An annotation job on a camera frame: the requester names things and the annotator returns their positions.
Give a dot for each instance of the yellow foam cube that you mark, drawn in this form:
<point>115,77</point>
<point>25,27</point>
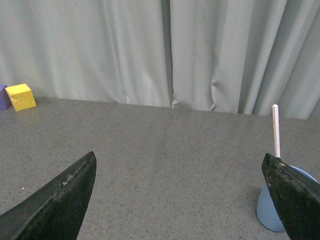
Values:
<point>21,97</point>

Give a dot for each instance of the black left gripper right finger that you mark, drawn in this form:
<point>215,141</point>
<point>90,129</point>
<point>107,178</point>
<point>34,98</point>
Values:
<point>295,196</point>

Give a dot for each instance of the purple foam cube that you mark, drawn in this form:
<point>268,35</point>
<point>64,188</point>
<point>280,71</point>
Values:
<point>5,101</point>

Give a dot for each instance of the white chopstick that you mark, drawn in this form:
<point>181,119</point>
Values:
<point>276,130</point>

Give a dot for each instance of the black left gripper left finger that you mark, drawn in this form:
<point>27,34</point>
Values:
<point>56,211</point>

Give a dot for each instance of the grey curtain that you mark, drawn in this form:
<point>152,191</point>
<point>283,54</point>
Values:
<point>233,56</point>

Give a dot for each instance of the blue plastic cup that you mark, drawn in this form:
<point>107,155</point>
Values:
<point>266,211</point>

